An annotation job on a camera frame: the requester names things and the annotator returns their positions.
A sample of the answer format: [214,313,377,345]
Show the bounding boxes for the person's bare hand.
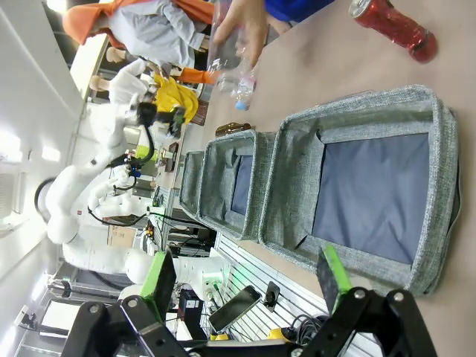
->
[213,0,269,71]

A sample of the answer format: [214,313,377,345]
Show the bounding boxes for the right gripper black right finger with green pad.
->
[297,244,440,357]

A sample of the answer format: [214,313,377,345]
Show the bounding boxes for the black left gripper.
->
[136,103,176,132]

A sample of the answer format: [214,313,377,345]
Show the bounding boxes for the brown cardboard box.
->
[106,224,138,248]

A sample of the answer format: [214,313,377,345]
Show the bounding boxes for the brown glass bottle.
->
[215,122,254,139]

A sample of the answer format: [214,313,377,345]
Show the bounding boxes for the yellow jacket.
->
[153,71,200,126]

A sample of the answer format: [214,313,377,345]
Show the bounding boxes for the white-screen monitor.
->
[38,298,82,338]

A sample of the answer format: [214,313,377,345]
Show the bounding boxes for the crushed red drink can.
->
[348,0,438,64]

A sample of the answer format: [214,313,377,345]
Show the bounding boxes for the clear plastic bottle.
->
[206,0,258,112]

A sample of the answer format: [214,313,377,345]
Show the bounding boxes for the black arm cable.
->
[106,124,156,170]

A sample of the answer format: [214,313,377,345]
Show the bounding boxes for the black coiled cable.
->
[292,314,330,342]

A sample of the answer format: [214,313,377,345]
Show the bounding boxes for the small black adapter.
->
[265,281,281,313]

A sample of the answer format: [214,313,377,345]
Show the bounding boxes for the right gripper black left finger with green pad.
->
[61,248,209,357]

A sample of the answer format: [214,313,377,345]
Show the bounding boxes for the small grey fabric basket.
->
[179,150,206,217]

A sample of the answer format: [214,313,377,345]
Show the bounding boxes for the black smartphone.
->
[208,285,263,333]

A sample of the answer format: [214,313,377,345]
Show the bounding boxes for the large grey fabric basket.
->
[258,84,462,297]

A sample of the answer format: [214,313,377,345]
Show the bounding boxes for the person's blue shirt torso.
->
[263,0,336,23]

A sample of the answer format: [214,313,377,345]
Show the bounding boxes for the yellow tool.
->
[266,327,295,341]

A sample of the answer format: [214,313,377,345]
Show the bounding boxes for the person in orange hood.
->
[62,0,225,71]

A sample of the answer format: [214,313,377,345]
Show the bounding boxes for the medium grey fabric basket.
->
[196,129,278,243]

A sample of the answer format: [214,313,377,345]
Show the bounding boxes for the white wall air conditioner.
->
[0,162,28,226]

